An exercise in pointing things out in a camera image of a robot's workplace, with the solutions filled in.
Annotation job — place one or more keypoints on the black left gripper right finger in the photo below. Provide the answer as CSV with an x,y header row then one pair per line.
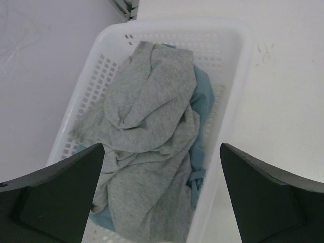
x,y
269,203

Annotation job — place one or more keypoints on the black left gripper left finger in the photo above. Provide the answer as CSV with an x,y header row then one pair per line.
x,y
53,203

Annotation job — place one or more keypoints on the grey t-shirt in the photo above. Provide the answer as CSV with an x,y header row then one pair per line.
x,y
147,127

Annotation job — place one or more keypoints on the white plastic laundry basket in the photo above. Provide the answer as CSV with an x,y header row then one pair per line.
x,y
222,48

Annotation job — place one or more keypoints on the aluminium frame post left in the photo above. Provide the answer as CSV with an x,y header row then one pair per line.
x,y
126,8

